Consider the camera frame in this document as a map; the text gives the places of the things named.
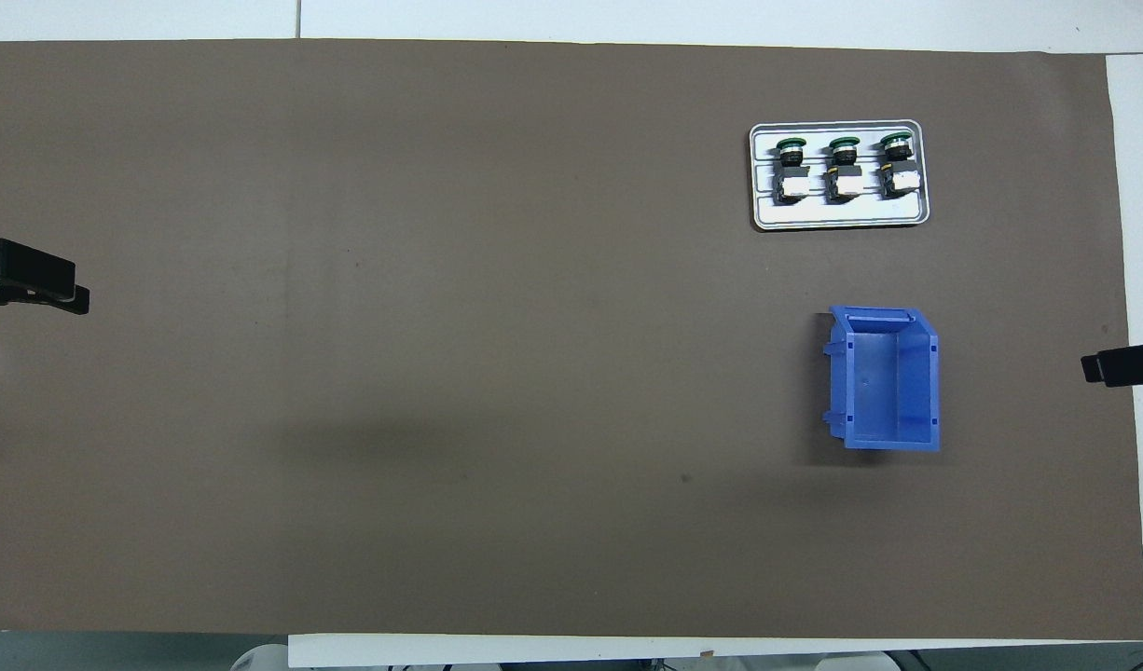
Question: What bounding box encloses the white round object below table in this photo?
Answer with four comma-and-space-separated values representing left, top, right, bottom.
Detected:
231, 641, 290, 671

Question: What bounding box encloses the green push button switch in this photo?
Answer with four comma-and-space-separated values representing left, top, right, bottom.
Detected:
775, 136, 812, 203
879, 132, 919, 198
825, 136, 863, 202

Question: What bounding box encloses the brown table mat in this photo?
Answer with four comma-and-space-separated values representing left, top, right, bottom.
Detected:
0, 39, 1143, 640

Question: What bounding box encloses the silver metal tray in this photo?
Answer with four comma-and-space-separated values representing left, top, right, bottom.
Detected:
749, 120, 931, 231

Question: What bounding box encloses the blue plastic storage bin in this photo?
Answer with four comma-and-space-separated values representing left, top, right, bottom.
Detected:
822, 306, 941, 453

